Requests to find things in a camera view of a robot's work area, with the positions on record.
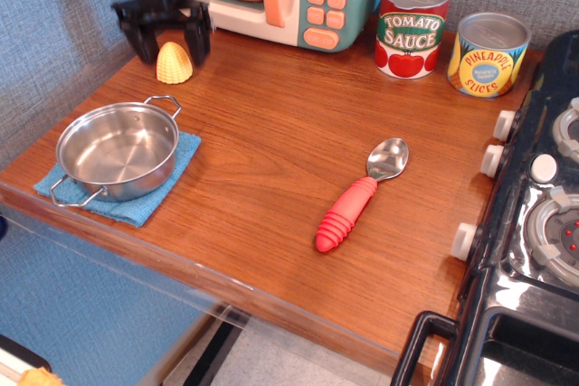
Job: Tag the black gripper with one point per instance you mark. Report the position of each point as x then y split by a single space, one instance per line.
135 22

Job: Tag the yellow toy corn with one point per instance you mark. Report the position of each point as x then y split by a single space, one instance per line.
173 64

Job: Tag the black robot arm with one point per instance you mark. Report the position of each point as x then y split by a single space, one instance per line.
160 5

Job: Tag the blue cloth mat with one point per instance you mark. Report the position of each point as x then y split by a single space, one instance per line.
134 212

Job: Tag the tomato sauce can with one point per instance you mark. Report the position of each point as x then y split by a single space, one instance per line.
408 37

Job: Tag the pineapple slices can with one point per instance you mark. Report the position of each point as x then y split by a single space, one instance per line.
487 55

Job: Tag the orange fuzzy object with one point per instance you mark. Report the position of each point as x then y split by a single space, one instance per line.
39 377

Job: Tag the black toy stove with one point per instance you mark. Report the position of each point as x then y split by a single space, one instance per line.
518 301

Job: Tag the steel pot with handles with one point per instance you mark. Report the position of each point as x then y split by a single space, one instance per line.
117 153

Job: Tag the spoon with red handle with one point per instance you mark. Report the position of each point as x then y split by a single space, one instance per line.
385 162

